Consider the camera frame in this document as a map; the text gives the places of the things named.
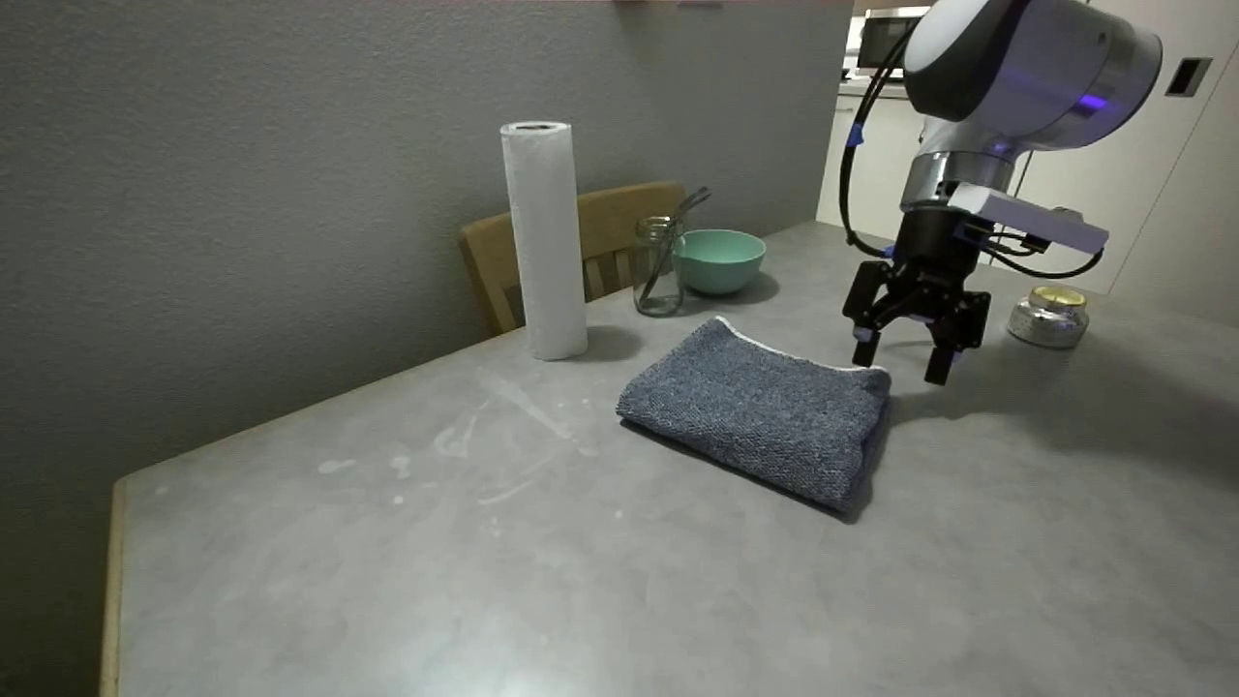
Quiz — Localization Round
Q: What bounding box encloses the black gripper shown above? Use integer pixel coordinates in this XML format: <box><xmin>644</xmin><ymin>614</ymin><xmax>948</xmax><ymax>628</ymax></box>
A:
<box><xmin>846</xmin><ymin>203</ymin><xmax>990</xmax><ymax>387</ymax></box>

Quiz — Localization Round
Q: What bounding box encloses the blue striped towel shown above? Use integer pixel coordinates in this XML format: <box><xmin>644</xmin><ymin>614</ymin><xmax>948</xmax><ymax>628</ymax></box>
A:
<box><xmin>616</xmin><ymin>316</ymin><xmax>890</xmax><ymax>518</ymax></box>

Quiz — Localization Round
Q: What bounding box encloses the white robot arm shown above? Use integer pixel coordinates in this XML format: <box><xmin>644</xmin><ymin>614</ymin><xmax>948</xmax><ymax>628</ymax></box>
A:
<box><xmin>839</xmin><ymin>0</ymin><xmax>1161</xmax><ymax>384</ymax></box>

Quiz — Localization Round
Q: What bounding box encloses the white paper towel roll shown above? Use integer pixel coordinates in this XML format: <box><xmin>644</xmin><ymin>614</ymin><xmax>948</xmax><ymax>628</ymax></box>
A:
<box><xmin>500</xmin><ymin>119</ymin><xmax>590</xmax><ymax>358</ymax></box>

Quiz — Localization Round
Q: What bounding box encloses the yellow lidded jar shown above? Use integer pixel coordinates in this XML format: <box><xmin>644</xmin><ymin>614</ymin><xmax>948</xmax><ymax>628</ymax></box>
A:
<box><xmin>1006</xmin><ymin>282</ymin><xmax>1088</xmax><ymax>353</ymax></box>

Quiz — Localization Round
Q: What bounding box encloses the teal green bowl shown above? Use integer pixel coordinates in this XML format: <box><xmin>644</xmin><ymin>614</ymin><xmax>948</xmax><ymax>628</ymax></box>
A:
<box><xmin>677</xmin><ymin>228</ymin><xmax>768</xmax><ymax>296</ymax></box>

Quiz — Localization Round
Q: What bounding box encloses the clear glass jar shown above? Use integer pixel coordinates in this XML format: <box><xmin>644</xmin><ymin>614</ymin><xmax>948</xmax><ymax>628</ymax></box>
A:
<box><xmin>637</xmin><ymin>187</ymin><xmax>709</xmax><ymax>316</ymax></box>

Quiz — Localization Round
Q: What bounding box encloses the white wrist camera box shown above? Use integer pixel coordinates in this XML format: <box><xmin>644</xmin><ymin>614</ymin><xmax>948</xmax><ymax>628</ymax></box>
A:
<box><xmin>948</xmin><ymin>187</ymin><xmax>1109</xmax><ymax>256</ymax></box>

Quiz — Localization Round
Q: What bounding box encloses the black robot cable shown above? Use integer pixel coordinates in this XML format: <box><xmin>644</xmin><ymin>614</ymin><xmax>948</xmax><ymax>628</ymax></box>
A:
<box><xmin>838</xmin><ymin>48</ymin><xmax>913</xmax><ymax>264</ymax></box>

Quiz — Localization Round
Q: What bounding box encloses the wooden chair by wall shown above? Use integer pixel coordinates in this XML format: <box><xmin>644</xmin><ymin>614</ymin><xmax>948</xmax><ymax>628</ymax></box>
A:
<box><xmin>460</xmin><ymin>183</ymin><xmax>682</xmax><ymax>332</ymax></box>

